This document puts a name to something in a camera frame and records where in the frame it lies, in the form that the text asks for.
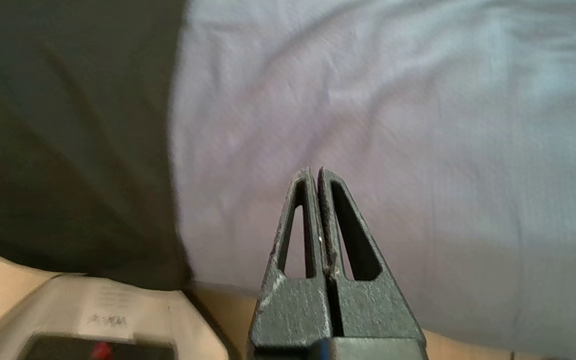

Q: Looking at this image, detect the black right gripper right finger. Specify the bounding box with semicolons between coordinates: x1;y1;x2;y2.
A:
317;167;428;351

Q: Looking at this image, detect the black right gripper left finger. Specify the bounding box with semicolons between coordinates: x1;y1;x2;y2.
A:
248;167;334;351

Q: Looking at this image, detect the blue bed sheet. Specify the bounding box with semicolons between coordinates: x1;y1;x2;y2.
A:
168;0;576;359

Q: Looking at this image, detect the black printed T-shirt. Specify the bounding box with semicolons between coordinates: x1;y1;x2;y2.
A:
0;0;192;292

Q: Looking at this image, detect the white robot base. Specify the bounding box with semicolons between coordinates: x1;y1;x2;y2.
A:
0;255;230;360

